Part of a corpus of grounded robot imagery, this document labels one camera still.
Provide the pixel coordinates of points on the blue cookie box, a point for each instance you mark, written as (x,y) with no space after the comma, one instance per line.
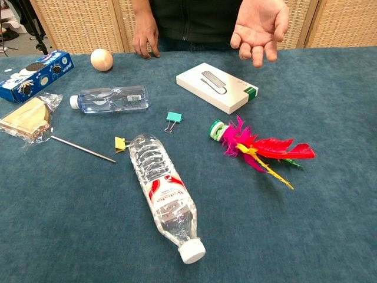
(35,79)

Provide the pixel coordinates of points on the colourful feather shuttlecock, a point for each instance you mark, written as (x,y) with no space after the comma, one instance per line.
(265,146)

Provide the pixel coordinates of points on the thin metal rod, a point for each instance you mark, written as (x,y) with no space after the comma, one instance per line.
(82,148)

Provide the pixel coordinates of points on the yellow binder clip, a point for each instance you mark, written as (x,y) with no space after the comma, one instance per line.
(119,144)

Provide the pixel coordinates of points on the small clear square water bottle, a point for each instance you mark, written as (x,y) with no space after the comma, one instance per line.
(117,100)

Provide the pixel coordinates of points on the white box with green stripe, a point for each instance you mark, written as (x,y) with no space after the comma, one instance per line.
(212,88)

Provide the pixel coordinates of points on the person's right forearm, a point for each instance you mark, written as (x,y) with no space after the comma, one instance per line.
(142,10)

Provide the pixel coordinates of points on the wooden ball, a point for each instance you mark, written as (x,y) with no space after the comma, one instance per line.
(101,59)

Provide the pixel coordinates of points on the teal binder clip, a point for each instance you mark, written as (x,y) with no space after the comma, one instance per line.
(174,117)

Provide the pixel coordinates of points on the clear bag of beige sheets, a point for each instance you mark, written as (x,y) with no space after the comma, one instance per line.
(26,115)

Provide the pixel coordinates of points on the person's black-clad torso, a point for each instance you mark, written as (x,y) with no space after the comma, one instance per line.
(194,20)

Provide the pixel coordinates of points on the black tripod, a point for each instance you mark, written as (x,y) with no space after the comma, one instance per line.
(36,32)

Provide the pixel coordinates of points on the large clear red-label water bottle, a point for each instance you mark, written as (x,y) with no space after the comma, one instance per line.
(165,191)

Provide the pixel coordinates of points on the blue table cloth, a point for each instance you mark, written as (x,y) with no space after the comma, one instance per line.
(188,224)

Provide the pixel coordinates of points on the person's right hand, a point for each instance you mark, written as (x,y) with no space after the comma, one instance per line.
(145,38)

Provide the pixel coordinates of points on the person's left hand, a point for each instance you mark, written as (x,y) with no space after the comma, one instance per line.
(259,26)

